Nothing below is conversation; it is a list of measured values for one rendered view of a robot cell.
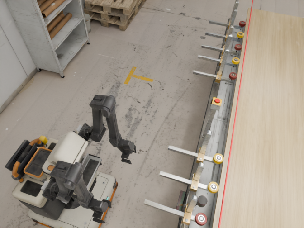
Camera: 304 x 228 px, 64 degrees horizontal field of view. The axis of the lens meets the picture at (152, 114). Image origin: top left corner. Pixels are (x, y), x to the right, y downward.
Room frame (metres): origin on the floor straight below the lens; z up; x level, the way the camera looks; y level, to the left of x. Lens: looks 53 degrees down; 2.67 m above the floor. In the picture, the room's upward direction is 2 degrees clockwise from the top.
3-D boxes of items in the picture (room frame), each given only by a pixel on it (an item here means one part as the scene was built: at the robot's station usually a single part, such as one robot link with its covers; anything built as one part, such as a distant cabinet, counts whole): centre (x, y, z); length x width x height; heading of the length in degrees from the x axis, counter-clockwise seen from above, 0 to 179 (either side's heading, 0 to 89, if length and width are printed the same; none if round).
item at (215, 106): (1.24, -0.50, 1.18); 0.07 x 0.07 x 0.08; 74
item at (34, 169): (0.81, 0.85, 0.87); 0.23 x 0.15 x 0.11; 164
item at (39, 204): (0.81, 0.83, 0.59); 0.55 x 0.34 x 0.83; 164
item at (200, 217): (0.44, -0.37, 0.85); 0.08 x 0.08 x 0.11
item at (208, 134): (0.99, -0.43, 0.92); 0.04 x 0.04 x 0.48; 74
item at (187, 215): (0.49, -0.29, 0.85); 0.14 x 0.06 x 0.05; 164
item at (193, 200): (0.51, -0.29, 0.90); 0.04 x 0.04 x 0.48; 74
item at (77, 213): (0.78, 0.74, 0.16); 0.67 x 0.64 x 0.25; 74
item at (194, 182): (0.73, -0.35, 0.84); 0.14 x 0.06 x 0.05; 164
